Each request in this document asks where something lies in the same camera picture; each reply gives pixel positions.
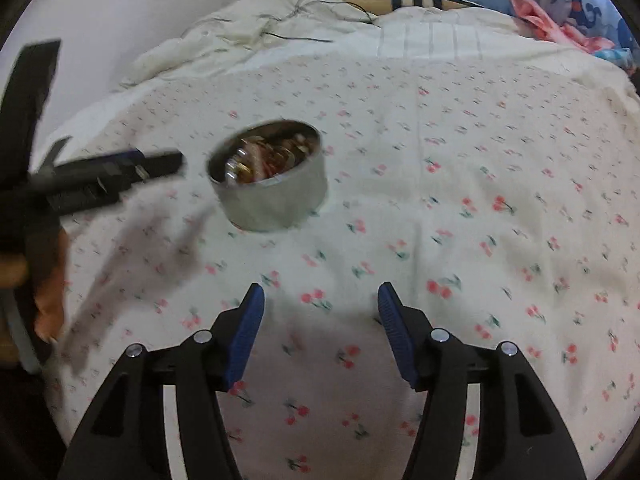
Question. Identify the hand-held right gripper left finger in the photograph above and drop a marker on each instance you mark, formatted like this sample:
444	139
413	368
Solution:
245	340

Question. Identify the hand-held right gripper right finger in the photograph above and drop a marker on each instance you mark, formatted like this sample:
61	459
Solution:
395	330

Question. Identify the yellow black striped pillow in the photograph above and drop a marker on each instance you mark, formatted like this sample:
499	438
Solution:
370	4

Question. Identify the heap of jewelry pieces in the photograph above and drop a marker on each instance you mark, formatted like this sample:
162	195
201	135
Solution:
265	160

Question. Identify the cherry print bedsheet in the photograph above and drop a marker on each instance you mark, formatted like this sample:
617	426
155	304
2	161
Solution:
450	260

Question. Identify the teal cloth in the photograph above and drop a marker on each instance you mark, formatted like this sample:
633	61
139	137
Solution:
617	57

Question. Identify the pink cloth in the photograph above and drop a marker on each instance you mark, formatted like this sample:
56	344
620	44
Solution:
540	17

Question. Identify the person's left hand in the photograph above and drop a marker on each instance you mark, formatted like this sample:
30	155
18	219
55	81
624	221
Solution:
52	290

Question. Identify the white striped duvet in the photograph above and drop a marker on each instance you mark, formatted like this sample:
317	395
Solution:
430	35

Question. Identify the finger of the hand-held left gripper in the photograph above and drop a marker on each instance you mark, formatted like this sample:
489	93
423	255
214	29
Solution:
165	164
95	185

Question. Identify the round metal tin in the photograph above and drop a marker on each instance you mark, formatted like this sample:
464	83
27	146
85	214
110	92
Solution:
280	200

